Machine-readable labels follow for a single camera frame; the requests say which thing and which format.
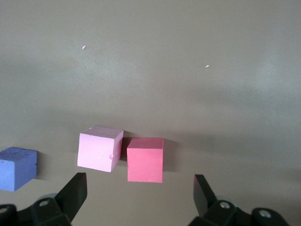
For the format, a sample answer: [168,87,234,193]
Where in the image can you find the pink foam cube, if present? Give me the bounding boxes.
[77,125,124,173]

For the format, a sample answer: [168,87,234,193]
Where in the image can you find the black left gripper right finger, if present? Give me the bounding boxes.
[188,174,238,226]

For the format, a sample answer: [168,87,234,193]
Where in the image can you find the red foam cube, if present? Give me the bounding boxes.
[127,137,164,183]

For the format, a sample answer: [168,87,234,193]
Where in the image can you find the purple foam cube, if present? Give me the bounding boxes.
[0,146,38,192]

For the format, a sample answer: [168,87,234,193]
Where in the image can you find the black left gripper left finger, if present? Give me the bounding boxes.
[30,172,88,226]

